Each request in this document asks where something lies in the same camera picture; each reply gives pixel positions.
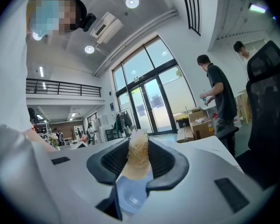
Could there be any glass entrance door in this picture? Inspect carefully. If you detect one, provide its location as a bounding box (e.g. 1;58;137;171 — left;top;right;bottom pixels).
112;35;196;135

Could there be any person's left forearm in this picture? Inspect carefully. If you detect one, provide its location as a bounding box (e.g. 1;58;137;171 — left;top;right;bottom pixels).
22;127;58;153

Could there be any tan fibrous food piece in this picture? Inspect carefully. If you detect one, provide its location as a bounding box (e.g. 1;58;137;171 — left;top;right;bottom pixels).
120;129;153;181

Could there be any fluorescent tube light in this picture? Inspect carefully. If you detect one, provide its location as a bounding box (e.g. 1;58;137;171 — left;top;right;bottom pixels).
248;3;268;14

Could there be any person's head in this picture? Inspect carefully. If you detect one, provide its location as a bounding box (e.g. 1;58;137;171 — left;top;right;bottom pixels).
28;0;88;38

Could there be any black bin with yellow lid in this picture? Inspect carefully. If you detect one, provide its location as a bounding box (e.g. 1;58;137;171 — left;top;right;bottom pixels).
176;114;191;128

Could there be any clothes rack with garments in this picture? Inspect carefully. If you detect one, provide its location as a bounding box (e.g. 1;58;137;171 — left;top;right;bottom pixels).
115;110;135;135

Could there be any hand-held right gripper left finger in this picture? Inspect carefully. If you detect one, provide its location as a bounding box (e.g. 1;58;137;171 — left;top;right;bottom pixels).
86;137;131;186

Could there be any large cardboard box yellow label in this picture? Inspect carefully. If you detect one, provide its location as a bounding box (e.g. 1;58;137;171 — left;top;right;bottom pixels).
190;119;215;140

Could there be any light blue face mask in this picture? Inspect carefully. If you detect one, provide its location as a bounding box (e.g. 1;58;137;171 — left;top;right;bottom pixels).
29;0;61;38

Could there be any shelf with black helmets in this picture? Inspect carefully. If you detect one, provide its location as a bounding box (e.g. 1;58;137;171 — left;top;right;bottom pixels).
34;122;49;135

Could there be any white ceiling air conditioner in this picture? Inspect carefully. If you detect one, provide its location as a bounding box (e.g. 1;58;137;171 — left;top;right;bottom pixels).
90;11;124;44

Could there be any black mezzanine railing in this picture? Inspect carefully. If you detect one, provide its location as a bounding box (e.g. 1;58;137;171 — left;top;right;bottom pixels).
179;0;202;36
25;77;102;98

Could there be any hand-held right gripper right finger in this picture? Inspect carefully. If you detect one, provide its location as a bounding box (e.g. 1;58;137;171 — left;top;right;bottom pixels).
145;136;190;197

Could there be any black low shelf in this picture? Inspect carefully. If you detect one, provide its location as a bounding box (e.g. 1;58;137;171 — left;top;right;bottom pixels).
105;128;119;141

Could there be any person's white shirt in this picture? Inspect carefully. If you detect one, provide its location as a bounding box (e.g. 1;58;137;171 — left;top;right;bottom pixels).
0;0;61;224

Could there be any black mesh office chair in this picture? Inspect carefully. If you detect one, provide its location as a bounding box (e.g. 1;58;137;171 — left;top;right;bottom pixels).
216;40;280;191

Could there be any open cardboard box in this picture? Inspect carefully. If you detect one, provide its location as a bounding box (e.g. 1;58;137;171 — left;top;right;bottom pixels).
188;110;210;123

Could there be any flat long cardboard box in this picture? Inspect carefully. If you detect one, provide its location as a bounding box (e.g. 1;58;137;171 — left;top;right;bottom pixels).
176;126;194;143

